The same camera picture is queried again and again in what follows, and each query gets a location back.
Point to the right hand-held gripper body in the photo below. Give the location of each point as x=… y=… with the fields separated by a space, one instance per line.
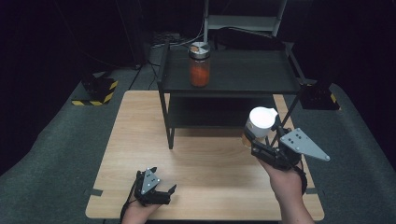
x=295 y=149

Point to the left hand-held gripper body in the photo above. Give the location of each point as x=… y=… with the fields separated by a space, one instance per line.
x=148 y=186

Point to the black shelf rack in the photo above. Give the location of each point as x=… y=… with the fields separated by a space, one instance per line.
x=243 y=71

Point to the red spice jar metal lid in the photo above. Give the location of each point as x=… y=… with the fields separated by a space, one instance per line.
x=199 y=73

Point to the person's left hand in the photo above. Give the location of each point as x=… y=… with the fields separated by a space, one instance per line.
x=138 y=213

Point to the person's right hand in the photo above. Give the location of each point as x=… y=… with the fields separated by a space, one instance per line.
x=285 y=182

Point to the grey tape piece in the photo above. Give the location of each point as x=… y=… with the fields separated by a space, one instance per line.
x=93 y=192
x=312 y=190

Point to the black block with hazard stripes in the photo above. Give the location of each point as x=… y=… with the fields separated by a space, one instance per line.
x=98 y=88
x=317 y=96

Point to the white metal stand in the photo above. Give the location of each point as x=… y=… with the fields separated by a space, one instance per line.
x=243 y=22

